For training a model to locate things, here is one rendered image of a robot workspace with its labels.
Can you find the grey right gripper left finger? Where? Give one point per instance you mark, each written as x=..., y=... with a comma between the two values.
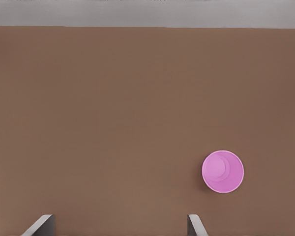
x=43, y=227

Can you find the pink bowl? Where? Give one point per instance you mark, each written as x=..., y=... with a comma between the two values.
x=222, y=171

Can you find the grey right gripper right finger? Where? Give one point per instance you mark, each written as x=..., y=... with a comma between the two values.
x=195, y=227

